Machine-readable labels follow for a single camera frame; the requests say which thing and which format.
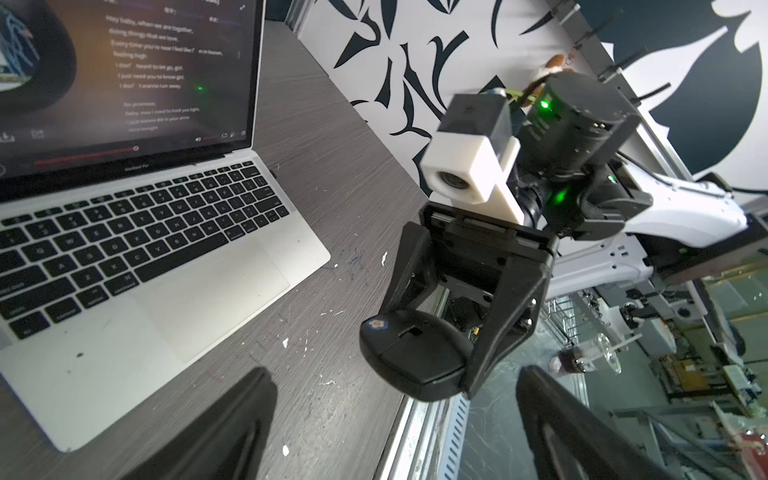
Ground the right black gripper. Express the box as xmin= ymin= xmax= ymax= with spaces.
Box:
xmin=379 ymin=202 xmax=558 ymax=398

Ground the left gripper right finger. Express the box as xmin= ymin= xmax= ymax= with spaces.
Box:
xmin=516 ymin=366 xmax=672 ymax=479

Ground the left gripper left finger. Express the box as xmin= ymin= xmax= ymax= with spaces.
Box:
xmin=125 ymin=367 xmax=278 ymax=479

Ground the black wireless mouse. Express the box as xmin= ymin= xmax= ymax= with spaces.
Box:
xmin=359 ymin=309 xmax=473 ymax=402

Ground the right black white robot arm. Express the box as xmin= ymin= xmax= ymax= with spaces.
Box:
xmin=359 ymin=72 xmax=767 ymax=401

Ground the silver laptop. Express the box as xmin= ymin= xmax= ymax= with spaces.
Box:
xmin=1 ymin=1 xmax=330 ymax=453

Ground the brown white plush toy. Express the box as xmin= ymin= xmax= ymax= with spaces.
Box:
xmin=523 ymin=54 xmax=574 ymax=108

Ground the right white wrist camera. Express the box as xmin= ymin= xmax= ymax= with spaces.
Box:
xmin=419 ymin=90 xmax=526 ymax=225

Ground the grey hook rail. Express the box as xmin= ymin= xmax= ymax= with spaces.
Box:
xmin=543 ymin=0 xmax=693 ymax=180

